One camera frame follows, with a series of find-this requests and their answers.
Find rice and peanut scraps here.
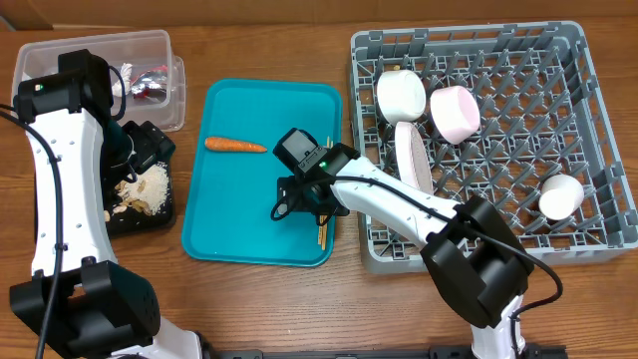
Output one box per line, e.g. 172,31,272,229
105,162,169,221

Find red silver foil wrapper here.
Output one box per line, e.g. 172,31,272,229
131,65,168,103

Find white plate with scraps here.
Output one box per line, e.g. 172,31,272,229
394,122,434,194

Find pale green bowl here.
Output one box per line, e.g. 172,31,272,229
377,70,427,126

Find pink white bowl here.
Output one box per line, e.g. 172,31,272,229
430,86,480,145

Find white paper cup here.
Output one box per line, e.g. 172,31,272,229
538,175,584,220

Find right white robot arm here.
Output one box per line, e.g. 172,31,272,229
271,128,533,358

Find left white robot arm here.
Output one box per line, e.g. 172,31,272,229
1,50,212,358

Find grey dishwasher rack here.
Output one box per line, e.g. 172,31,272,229
350,21,637,265

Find black plastic tray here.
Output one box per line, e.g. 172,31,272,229
33,141,176,250

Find orange carrot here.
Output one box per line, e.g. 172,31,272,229
204,137,267,154

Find clear plastic bin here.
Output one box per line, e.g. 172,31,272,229
11,30,186,132

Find teal serving tray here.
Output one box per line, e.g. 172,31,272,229
181,79,343,267

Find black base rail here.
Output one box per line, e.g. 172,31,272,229
215,344,568,359

